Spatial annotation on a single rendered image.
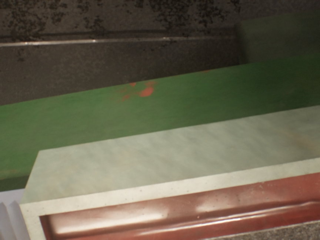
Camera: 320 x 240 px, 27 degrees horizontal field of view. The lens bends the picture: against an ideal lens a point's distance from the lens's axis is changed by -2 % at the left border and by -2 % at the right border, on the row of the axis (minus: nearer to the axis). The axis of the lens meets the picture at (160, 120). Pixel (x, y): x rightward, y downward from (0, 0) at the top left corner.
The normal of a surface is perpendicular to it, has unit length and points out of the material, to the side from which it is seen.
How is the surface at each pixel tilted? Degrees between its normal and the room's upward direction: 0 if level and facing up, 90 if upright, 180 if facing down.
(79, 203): 0
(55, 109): 90
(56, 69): 0
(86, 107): 90
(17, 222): 61
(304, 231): 0
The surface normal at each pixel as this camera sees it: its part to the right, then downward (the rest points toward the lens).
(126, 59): 0.00, 0.39
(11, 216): 0.86, 0.05
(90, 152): -0.18, -0.90
